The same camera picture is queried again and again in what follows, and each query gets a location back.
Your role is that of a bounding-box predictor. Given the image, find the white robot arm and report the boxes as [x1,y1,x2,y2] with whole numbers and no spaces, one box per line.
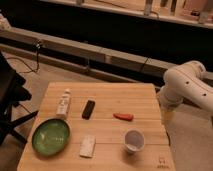
[157,61,213,125]

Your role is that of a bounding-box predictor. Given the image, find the white ceramic cup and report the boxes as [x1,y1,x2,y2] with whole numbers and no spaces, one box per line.
[124,130,145,154]

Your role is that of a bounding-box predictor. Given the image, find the black rectangular block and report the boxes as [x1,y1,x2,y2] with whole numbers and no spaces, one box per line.
[82,100,95,119]

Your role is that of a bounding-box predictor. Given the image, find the white sponge block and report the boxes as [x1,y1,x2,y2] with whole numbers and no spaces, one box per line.
[79,135,96,158]

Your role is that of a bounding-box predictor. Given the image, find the white tube bottle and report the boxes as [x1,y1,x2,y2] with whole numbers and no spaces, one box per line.
[56,89,71,119]

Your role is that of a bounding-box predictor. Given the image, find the green plate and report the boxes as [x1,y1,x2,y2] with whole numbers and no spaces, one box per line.
[31,118,71,157]

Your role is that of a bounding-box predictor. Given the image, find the black office chair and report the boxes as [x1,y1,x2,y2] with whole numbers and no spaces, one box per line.
[0,51,38,145]

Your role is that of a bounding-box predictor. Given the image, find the black floor cable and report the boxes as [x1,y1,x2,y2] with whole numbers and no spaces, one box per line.
[5,39,44,75]

